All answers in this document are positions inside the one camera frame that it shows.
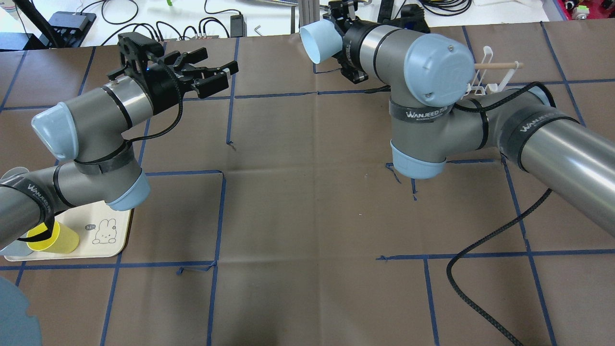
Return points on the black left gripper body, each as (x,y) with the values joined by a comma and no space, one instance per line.
(160,87)

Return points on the black power adapter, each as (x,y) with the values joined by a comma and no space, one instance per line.
(237,26)

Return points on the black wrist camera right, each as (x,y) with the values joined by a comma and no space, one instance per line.
(412,17)

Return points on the grey plastic cup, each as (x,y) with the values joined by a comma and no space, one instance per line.
(16,171)

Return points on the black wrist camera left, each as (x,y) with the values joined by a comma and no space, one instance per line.
(136,51)

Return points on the white wire cup rack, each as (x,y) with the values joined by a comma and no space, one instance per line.
(480,86)

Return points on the cream bunny tray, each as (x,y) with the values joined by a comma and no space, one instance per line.
(102,233)

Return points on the light blue plastic cup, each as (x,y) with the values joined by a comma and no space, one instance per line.
(321,40)

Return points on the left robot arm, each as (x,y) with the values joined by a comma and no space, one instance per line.
(93,136)

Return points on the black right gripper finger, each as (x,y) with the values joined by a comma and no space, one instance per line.
(342,13)

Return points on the aluminium frame post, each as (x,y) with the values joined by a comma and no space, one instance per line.
(309,12)

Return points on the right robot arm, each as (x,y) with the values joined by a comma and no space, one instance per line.
(428,75)

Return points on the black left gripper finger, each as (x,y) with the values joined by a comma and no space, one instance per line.
(206,81)
(183,63)

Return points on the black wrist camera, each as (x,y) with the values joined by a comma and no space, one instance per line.
(412,17)
(136,51)

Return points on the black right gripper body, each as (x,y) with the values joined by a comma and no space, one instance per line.
(354,38)

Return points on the yellow plastic cup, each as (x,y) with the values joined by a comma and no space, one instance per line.
(63,240)

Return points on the red parts tray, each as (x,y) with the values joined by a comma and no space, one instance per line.
(587,9)

